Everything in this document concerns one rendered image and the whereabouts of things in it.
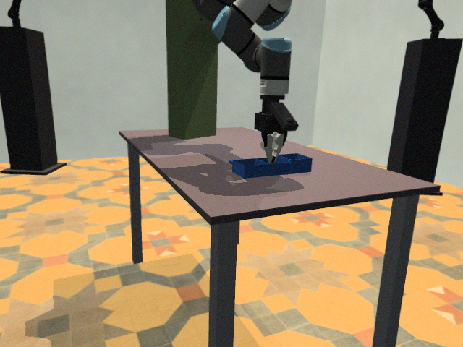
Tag blue rack of bins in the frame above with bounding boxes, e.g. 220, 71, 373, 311
233, 153, 313, 179

